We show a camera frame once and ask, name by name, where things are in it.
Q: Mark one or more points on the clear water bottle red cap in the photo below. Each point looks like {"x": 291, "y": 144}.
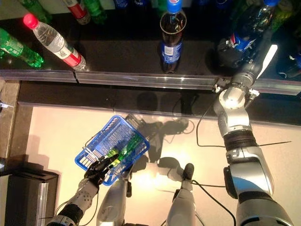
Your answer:
{"x": 78, "y": 10}
{"x": 55, "y": 43}

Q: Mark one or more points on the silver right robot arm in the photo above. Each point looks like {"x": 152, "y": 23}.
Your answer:
{"x": 247, "y": 169}

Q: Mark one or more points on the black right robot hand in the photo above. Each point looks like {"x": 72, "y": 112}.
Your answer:
{"x": 261, "y": 58}

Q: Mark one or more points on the black framed cabinet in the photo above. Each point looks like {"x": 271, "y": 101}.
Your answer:
{"x": 26, "y": 188}

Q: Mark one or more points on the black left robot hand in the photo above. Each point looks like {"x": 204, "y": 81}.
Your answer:
{"x": 98, "y": 168}

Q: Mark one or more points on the silver robot leg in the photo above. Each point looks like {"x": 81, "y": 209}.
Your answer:
{"x": 113, "y": 207}
{"x": 181, "y": 204}

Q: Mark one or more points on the silver right robot leg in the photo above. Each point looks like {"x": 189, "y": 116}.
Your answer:
{"x": 181, "y": 204}

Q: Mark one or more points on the black base plinth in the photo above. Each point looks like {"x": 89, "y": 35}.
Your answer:
{"x": 94, "y": 94}

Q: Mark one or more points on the silver left robot leg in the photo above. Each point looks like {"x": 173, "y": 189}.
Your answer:
{"x": 113, "y": 207}

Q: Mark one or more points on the black shelf board clear rail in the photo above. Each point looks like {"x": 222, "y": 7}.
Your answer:
{"x": 47, "y": 75}
{"x": 129, "y": 58}

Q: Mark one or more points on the blue plastic shopping basket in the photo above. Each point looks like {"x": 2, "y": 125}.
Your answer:
{"x": 110, "y": 134}

